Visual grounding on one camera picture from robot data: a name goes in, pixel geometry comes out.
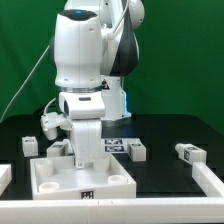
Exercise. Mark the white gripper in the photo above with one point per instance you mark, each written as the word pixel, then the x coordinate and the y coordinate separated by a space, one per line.
pixel 85 138

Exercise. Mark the white square tabletop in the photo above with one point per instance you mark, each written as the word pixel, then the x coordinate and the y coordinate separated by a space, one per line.
pixel 57 178

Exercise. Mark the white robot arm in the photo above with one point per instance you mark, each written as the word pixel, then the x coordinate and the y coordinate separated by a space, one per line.
pixel 94 47

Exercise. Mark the white sheet with markers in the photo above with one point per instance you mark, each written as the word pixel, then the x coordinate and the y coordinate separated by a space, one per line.
pixel 119 145

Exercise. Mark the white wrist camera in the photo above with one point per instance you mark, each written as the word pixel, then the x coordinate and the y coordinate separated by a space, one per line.
pixel 82 105

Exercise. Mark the white fence left rail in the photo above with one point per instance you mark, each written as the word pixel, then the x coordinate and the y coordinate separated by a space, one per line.
pixel 5 176

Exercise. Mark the white fence front rail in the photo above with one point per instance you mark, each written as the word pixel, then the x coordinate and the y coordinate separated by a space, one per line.
pixel 114 211

